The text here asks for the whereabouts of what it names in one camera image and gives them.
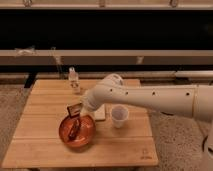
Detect black orange eraser bar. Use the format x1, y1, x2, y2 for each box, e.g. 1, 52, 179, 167
67, 103, 82, 118

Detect orange ceramic bowl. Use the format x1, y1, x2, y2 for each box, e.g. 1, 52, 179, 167
59, 115, 96, 149

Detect brown food piece in bowl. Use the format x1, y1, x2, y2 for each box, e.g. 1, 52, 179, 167
68, 119, 81, 141

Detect wooden table board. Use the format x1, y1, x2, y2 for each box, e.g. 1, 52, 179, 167
2, 80, 158, 168

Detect white rectangular sponge block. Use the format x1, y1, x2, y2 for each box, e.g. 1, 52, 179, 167
94, 105, 106, 121

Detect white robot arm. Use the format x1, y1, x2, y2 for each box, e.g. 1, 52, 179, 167
82, 74, 213, 127

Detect clear small bottle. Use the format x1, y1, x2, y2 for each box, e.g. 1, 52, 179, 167
68, 67, 80, 94

